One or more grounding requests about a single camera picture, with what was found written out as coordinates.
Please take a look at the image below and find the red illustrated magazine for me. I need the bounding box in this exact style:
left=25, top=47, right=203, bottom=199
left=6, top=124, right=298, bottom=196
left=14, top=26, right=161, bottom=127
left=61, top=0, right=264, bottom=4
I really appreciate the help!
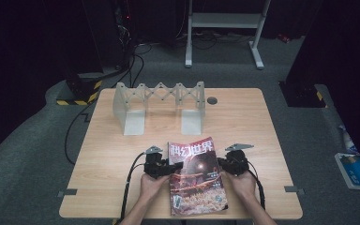
left=167, top=136, right=230, bottom=218

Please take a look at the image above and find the black cable bundle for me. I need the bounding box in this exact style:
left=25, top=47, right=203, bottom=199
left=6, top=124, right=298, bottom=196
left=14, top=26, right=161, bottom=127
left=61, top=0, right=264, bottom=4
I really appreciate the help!
left=115, top=40, right=154, bottom=89

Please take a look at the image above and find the person's right hand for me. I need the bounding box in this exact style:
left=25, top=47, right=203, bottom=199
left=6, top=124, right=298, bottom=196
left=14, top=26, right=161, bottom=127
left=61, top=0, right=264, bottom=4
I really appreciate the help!
left=222, top=170, right=258, bottom=202

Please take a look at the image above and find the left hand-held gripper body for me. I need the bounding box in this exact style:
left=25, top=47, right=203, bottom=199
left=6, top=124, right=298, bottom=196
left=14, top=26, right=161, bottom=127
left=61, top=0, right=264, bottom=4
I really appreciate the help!
left=142, top=145, right=171, bottom=180

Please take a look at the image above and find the grey expandable book rack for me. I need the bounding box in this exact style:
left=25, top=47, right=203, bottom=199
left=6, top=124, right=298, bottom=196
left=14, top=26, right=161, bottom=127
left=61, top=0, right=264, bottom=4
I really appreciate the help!
left=112, top=81, right=206, bottom=137

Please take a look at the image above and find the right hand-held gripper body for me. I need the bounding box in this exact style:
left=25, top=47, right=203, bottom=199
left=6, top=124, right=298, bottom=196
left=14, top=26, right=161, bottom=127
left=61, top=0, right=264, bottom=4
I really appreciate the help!
left=224, top=142, right=255, bottom=176

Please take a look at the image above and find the white metal stand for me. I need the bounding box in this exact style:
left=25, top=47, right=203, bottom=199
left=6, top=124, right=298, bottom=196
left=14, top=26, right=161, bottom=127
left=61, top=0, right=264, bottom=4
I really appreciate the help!
left=185, top=0, right=272, bottom=70

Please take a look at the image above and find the small red object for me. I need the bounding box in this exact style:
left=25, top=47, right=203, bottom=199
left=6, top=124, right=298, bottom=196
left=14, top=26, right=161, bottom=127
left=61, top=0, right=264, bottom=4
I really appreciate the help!
left=277, top=33, right=292, bottom=44

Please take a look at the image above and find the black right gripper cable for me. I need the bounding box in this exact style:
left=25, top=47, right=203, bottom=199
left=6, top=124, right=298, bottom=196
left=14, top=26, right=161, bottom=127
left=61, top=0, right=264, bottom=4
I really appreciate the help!
left=246, top=160, right=266, bottom=211

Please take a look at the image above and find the thin black floor cable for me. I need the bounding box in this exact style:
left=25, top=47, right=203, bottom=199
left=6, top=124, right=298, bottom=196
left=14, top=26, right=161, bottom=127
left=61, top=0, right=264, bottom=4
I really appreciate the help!
left=64, top=98, right=99, bottom=166

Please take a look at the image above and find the blue packet on floor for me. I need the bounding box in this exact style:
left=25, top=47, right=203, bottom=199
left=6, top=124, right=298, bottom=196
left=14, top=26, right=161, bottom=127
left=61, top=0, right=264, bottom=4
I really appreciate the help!
left=334, top=152, right=360, bottom=191

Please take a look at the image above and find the person's left hand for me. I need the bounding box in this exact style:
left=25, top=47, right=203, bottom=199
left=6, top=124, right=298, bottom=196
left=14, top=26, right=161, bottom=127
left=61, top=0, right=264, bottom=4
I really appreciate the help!
left=139, top=172, right=172, bottom=203

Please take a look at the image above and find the black base with hazard stripes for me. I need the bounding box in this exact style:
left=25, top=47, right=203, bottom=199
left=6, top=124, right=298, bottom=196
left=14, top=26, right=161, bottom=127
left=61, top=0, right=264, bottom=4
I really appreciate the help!
left=55, top=72, right=103, bottom=107
left=278, top=81, right=328, bottom=109

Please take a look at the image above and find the dark equipment rack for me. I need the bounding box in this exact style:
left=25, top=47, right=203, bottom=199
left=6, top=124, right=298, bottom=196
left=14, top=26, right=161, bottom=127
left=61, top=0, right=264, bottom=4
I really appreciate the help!
left=81, top=0, right=139, bottom=73

